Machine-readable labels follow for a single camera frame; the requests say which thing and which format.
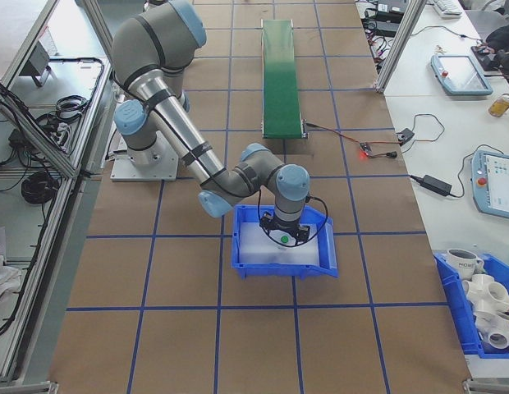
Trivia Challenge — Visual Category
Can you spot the grey teach pendant lit screen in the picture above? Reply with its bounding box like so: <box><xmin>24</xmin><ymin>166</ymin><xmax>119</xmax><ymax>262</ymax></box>
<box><xmin>470</xmin><ymin>147</ymin><xmax>509</xmax><ymax>219</ymax></box>

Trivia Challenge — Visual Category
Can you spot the black looped cable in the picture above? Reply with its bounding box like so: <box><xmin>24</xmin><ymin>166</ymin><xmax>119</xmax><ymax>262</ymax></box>
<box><xmin>401</xmin><ymin>113</ymin><xmax>445</xmax><ymax>155</ymax></box>

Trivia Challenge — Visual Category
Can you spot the white mug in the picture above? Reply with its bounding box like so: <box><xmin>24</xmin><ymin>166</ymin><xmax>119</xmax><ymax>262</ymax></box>
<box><xmin>446</xmin><ymin>248</ymin><xmax>485</xmax><ymax>275</ymax></box>

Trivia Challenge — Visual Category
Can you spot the grey teach pendant dark screen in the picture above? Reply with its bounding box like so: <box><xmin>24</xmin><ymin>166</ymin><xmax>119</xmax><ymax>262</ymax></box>
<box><xmin>430</xmin><ymin>53</ymin><xmax>494</xmax><ymax>98</ymax></box>

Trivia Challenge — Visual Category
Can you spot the blue plastic bin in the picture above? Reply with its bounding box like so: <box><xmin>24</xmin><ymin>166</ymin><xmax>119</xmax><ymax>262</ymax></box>
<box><xmin>230</xmin><ymin>204</ymin><xmax>340</xmax><ymax>282</ymax></box>

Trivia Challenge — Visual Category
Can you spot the glass jar with yellow liquid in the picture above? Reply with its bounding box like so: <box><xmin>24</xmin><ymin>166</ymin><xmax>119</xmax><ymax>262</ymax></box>
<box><xmin>488</xmin><ymin>93</ymin><xmax>509</xmax><ymax>118</ymax></box>

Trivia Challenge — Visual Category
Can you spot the white side desk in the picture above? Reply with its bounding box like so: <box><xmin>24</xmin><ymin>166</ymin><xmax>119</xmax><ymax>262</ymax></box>
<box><xmin>380</xmin><ymin>0</ymin><xmax>509</xmax><ymax>394</ymax></box>

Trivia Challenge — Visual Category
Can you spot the black handheld device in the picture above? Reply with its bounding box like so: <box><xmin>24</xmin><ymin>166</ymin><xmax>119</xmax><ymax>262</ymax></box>
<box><xmin>470</xmin><ymin>44</ymin><xmax>499</xmax><ymax>72</ymax></box>

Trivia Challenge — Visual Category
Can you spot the green belt conveyor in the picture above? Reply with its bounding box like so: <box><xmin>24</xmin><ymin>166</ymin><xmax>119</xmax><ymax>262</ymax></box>
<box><xmin>259</xmin><ymin>18</ymin><xmax>309</xmax><ymax>141</ymax></box>

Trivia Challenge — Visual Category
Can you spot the grey equipment box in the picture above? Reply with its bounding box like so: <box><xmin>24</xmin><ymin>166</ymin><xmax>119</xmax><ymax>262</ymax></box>
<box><xmin>19</xmin><ymin>40</ymin><xmax>56</xmax><ymax>89</ymax></box>

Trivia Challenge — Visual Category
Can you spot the blue bin with fittings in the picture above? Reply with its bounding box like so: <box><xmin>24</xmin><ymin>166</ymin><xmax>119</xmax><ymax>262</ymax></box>
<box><xmin>432</xmin><ymin>250</ymin><xmax>509</xmax><ymax>361</ymax></box>

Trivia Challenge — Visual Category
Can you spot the aluminium diagonal post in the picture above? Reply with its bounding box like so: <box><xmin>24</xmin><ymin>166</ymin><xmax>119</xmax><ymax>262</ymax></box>
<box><xmin>375</xmin><ymin>0</ymin><xmax>429</xmax><ymax>95</ymax></box>

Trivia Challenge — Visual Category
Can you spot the black power brick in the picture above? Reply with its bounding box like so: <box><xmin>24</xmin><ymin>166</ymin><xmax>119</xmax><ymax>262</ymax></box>
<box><xmin>409</xmin><ymin>173</ymin><xmax>453</xmax><ymax>197</ymax></box>

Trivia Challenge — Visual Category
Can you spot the white pipe cross fitting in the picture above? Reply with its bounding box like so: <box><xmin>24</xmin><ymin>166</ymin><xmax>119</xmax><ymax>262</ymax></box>
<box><xmin>461</xmin><ymin>273</ymin><xmax>509</xmax><ymax>316</ymax></box>

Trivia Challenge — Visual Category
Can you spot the black coiled cable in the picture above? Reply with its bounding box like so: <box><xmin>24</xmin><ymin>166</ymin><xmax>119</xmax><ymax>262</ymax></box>
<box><xmin>21</xmin><ymin>169</ymin><xmax>61</xmax><ymax>205</ymax></box>

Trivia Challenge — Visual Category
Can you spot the metal bar frame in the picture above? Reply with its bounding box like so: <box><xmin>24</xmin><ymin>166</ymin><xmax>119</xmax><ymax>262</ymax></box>
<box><xmin>0</xmin><ymin>0</ymin><xmax>118</xmax><ymax>389</ymax></box>

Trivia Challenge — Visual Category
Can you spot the white keyboard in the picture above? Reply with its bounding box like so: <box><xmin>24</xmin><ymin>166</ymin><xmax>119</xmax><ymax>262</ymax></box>
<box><xmin>433</xmin><ymin>0</ymin><xmax>463</xmax><ymax>18</ymax></box>

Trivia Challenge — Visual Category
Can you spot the red conveyor wire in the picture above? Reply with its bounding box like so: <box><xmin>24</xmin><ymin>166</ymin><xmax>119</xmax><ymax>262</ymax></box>
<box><xmin>305</xmin><ymin>121</ymin><xmax>365</xmax><ymax>148</ymax></box>

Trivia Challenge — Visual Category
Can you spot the black laptop charger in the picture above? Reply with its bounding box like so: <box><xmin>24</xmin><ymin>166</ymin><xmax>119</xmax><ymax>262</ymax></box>
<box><xmin>374</xmin><ymin>0</ymin><xmax>408</xmax><ymax>14</ymax></box>

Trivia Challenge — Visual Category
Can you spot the white cloth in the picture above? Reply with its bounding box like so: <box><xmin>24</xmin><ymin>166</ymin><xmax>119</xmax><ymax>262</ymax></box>
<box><xmin>0</xmin><ymin>253</ymin><xmax>25</xmax><ymax>307</ymax></box>

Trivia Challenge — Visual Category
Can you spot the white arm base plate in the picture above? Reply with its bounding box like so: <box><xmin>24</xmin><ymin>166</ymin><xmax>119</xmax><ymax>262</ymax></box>
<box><xmin>109</xmin><ymin>141</ymin><xmax>179</xmax><ymax>183</ymax></box>

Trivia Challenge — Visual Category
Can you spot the black power adapter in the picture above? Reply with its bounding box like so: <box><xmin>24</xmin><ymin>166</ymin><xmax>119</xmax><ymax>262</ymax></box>
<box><xmin>7</xmin><ymin>130</ymin><xmax>29</xmax><ymax>151</ymax></box>

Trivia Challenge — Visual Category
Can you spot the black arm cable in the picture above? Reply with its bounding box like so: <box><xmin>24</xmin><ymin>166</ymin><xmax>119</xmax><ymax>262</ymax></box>
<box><xmin>256</xmin><ymin>186</ymin><xmax>331</xmax><ymax>247</ymax></box>

